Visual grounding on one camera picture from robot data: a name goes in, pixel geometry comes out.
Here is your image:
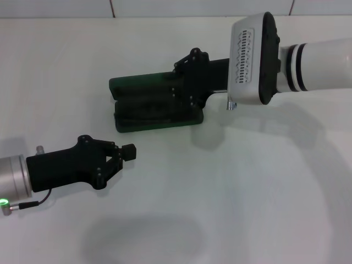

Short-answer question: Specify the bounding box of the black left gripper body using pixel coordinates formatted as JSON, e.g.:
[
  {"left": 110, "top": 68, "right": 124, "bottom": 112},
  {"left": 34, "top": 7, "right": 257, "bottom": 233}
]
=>
[{"left": 26, "top": 134, "right": 111, "bottom": 193}]

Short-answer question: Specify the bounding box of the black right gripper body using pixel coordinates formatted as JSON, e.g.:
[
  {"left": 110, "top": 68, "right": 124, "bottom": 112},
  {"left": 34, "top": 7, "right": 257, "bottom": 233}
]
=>
[{"left": 183, "top": 57, "right": 229, "bottom": 108}]

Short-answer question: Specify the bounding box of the green glasses case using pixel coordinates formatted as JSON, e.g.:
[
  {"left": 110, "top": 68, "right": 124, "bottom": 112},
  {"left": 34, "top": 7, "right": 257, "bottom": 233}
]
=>
[{"left": 108, "top": 71, "right": 205, "bottom": 134}]

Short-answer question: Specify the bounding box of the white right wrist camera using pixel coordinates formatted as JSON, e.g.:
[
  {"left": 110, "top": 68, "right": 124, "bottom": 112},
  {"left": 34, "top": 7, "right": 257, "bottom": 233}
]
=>
[{"left": 227, "top": 12, "right": 282, "bottom": 106}]

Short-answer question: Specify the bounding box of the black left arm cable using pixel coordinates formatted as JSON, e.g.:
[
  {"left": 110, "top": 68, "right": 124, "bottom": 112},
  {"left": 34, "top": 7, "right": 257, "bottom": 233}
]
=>
[{"left": 9, "top": 188, "right": 53, "bottom": 211}]

